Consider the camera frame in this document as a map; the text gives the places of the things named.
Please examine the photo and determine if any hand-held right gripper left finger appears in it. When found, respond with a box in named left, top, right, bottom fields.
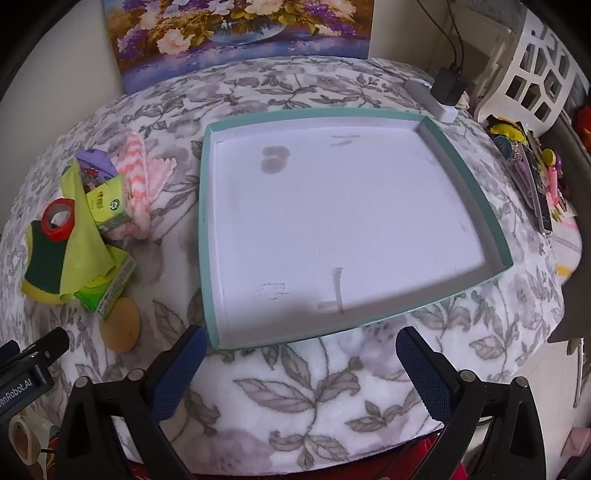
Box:
left=55, top=324, right=208, bottom=480

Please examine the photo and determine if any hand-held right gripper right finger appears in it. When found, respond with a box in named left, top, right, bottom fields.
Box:
left=396, top=326, right=548, bottom=480

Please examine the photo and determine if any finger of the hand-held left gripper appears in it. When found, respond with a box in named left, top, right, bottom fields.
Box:
left=18, top=328, right=70, bottom=367

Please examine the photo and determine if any yellow green scouring sponge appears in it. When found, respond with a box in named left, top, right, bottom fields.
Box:
left=21, top=220, right=79, bottom=305

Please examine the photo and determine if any green tissue pack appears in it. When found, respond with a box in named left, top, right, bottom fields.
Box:
left=74, top=244, right=137, bottom=321
left=85, top=175, right=134, bottom=232

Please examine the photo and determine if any yellow-green cloth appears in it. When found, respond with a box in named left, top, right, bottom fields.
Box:
left=59, top=158, right=116, bottom=303

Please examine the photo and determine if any red tape roll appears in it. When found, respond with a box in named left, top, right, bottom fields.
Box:
left=41, top=199, right=77, bottom=243

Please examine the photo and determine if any pink white striped fluffy sock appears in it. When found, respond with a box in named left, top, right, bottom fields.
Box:
left=111, top=131, right=152, bottom=241

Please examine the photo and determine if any teal shallow cardboard box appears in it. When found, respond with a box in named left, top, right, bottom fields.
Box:
left=198, top=108, right=514, bottom=350

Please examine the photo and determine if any purple cartoon packet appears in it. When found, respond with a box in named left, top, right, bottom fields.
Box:
left=75, top=148, right=120, bottom=185

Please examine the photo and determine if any pale pink cloth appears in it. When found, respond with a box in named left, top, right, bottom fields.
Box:
left=144, top=154, right=178, bottom=205

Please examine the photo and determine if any beige tape roll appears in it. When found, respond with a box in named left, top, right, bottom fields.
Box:
left=8, top=413, right=44, bottom=467

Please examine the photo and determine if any red patterned mat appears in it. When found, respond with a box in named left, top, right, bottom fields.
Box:
left=124, top=436, right=467, bottom=480

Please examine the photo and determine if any grey floral fleece blanket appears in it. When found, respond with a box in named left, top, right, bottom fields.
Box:
left=0, top=55, right=566, bottom=476

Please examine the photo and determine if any metal furniture leg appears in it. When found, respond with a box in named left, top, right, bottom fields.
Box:
left=567, top=339, right=588, bottom=408

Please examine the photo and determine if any black remote control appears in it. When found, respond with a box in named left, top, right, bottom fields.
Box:
left=522, top=131, right=554, bottom=234

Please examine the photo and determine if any colourful stationery pile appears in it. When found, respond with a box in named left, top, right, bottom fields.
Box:
left=485, top=113, right=580, bottom=236

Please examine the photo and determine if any white power strip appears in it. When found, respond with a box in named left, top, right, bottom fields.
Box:
left=406, top=78, right=459, bottom=123

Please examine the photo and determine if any black charger adapter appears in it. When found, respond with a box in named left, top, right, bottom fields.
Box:
left=431, top=67, right=469, bottom=108

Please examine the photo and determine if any red plastic object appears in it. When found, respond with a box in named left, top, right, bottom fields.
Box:
left=573, top=106, right=591, bottom=149

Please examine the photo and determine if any floral painting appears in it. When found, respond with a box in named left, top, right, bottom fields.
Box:
left=102, top=0, right=376, bottom=95

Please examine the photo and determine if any white lattice basket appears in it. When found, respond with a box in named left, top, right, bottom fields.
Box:
left=471, top=9, right=578, bottom=134

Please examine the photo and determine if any black cable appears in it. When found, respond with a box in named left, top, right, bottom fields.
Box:
left=444, top=0, right=466, bottom=70
left=417, top=0, right=459, bottom=70

